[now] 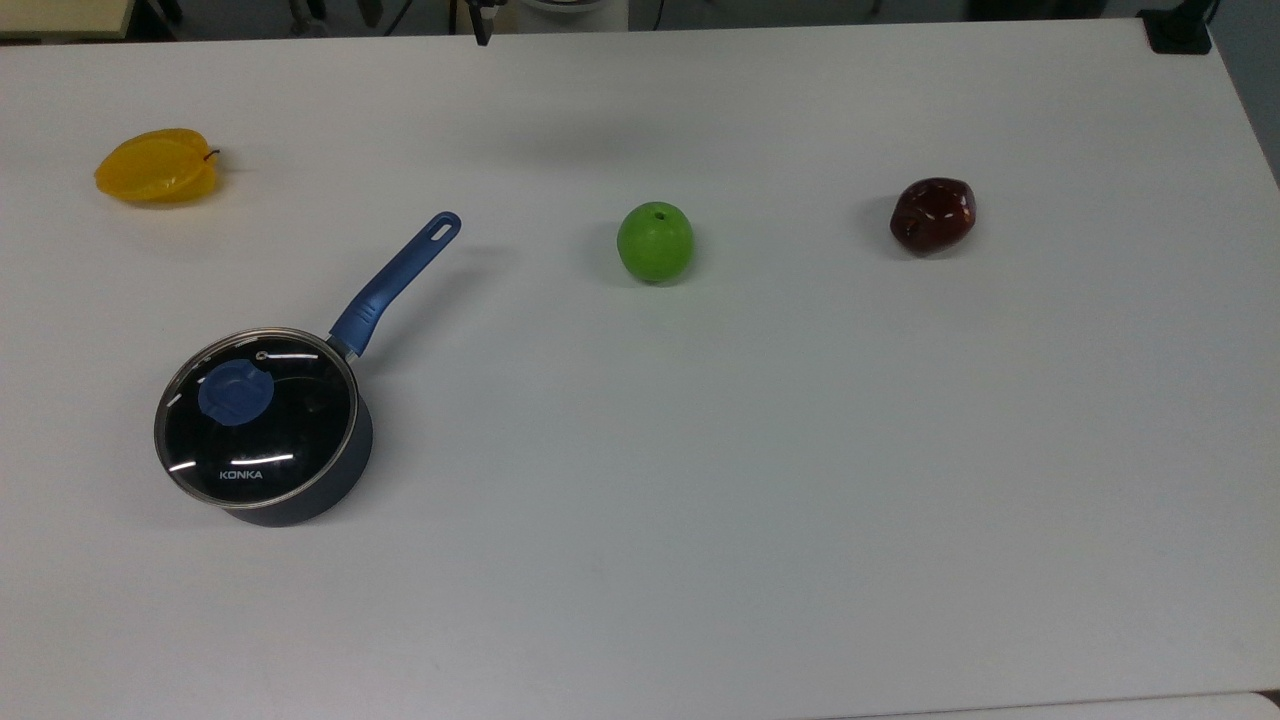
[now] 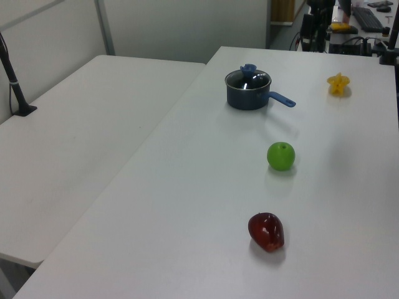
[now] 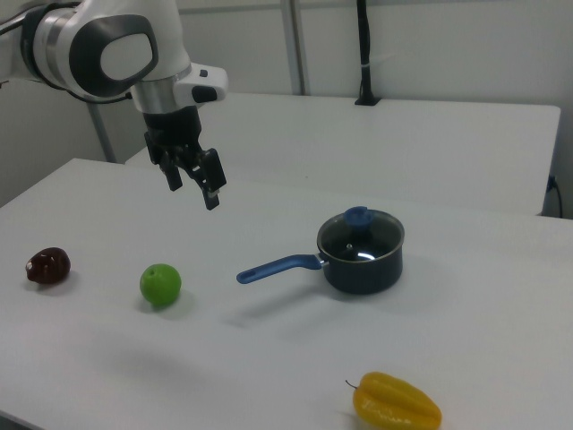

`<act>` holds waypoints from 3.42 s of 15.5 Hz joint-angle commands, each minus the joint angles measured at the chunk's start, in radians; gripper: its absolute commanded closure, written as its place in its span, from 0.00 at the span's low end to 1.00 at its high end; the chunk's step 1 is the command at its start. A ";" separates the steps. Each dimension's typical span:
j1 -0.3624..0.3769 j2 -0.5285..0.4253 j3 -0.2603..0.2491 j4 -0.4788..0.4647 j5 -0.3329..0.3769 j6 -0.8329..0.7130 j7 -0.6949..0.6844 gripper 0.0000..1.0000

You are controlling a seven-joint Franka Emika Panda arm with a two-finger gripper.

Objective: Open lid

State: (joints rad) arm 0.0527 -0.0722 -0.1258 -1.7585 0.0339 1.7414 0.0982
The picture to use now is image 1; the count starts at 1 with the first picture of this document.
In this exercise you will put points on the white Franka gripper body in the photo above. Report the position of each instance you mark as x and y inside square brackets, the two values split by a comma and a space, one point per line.
[482, 5]

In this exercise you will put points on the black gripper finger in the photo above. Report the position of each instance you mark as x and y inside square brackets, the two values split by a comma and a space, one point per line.
[484, 30]

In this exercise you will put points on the glass lid with blue knob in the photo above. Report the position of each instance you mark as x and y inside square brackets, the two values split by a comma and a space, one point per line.
[290, 440]

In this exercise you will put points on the green apple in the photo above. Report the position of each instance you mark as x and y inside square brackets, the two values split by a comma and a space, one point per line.
[655, 243]

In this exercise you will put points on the yellow starfruit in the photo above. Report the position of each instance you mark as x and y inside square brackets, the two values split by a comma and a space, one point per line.
[155, 168]

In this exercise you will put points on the beige wooden desk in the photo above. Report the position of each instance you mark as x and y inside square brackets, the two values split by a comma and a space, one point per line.
[60, 15]

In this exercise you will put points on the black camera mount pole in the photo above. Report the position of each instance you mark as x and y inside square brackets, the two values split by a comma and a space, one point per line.
[1178, 30]

